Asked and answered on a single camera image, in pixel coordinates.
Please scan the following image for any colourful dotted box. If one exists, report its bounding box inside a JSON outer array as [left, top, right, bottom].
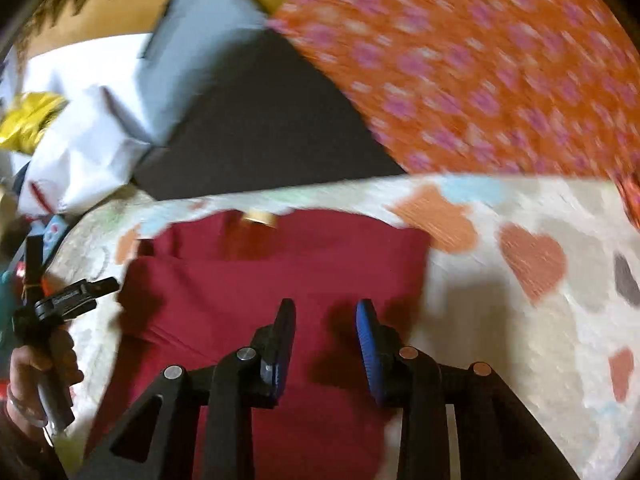
[[41, 214, 72, 263]]

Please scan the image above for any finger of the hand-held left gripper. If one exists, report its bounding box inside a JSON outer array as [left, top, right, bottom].
[[65, 277, 121, 307]]

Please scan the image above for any grey bag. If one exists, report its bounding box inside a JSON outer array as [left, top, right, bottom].
[[140, 0, 271, 146]]

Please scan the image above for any orange floral blanket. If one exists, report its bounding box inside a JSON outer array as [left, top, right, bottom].
[[267, 0, 640, 233]]

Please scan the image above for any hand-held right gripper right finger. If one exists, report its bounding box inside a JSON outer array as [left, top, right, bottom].
[[355, 299, 583, 480]]

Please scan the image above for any dark red garment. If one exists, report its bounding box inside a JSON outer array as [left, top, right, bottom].
[[85, 207, 433, 480]]

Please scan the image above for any black cushion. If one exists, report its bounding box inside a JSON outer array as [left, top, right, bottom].
[[132, 27, 408, 201]]

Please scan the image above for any white board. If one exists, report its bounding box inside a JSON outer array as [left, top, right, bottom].
[[10, 32, 153, 111]]

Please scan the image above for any heart print quilt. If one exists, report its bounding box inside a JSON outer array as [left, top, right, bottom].
[[47, 174, 640, 480]]

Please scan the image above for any teal cloth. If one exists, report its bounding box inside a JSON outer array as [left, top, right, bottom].
[[0, 267, 25, 333]]

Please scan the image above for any person's left forearm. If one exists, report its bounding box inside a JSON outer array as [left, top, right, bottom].
[[0, 400, 68, 480]]

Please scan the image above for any yellow plastic bag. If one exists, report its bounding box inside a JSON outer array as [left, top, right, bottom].
[[0, 91, 68, 156]]

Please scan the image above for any person's left hand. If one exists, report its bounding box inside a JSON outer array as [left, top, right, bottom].
[[10, 329, 85, 423]]

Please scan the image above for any white paper bag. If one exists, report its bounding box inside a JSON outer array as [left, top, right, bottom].
[[22, 85, 156, 218]]

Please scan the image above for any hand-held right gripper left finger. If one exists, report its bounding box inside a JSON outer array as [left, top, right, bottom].
[[75, 298, 297, 480]]

